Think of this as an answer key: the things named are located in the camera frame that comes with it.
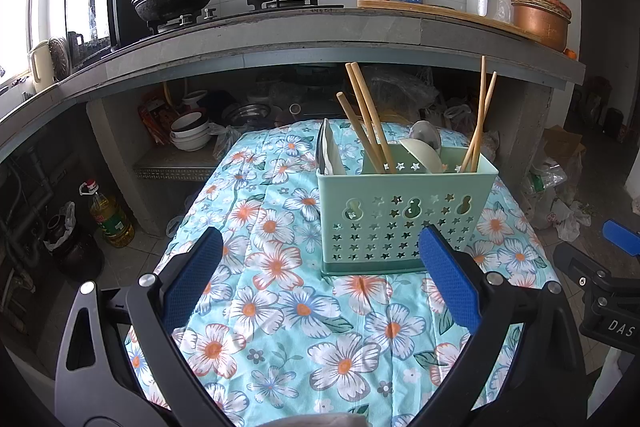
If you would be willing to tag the red printed packet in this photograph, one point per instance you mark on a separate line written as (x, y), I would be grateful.
(155, 117)

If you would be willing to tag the floral blanket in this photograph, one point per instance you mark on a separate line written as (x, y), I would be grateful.
(300, 357)

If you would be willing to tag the dark ceramic jar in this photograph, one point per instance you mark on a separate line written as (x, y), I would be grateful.
(75, 247)

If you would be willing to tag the round woven trivet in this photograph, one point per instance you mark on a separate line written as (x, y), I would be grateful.
(59, 57)

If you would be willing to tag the white plastic rice spoon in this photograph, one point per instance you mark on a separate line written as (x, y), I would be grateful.
(334, 157)

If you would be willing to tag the large clear plastic bag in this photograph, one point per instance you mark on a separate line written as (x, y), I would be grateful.
(400, 87)

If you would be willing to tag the metal spoon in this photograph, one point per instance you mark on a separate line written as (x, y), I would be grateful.
(425, 132)
(321, 152)

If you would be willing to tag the steel bowl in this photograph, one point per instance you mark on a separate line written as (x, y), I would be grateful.
(245, 114)

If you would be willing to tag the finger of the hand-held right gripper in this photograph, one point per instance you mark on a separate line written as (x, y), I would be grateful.
(625, 239)
(580, 267)

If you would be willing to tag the yellow dried noodles bag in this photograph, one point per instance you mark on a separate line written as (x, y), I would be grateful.
(395, 117)

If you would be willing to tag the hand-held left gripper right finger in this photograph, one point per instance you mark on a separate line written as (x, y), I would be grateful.
(450, 282)

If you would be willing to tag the stack of white bowls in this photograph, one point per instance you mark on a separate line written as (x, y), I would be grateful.
(190, 132)

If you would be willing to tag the black trash bin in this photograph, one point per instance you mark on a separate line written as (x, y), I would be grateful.
(614, 122)

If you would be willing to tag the heap of plastic bags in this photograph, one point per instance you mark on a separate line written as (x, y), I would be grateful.
(555, 202)

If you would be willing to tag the cooking oil bottle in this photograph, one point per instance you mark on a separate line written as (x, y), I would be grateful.
(110, 219)

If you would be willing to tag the black gas stove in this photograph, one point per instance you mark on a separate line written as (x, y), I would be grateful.
(290, 3)

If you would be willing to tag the cream kettle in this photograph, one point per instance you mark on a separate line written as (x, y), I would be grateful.
(41, 67)

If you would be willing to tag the beige rice paddle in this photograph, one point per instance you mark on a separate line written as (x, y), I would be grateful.
(425, 159)

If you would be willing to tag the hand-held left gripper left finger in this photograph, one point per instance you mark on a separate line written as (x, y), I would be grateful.
(195, 277)

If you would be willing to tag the small orange fruit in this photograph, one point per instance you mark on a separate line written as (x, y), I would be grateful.
(570, 53)

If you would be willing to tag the copper basin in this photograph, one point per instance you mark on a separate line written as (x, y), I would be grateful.
(540, 27)

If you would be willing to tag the green plastic utensil holder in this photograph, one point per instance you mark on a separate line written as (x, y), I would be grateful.
(370, 227)

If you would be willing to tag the cardboard box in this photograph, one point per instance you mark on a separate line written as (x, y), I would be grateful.
(562, 147)

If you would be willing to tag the wooden cutting board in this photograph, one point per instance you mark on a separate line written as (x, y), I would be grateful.
(450, 14)

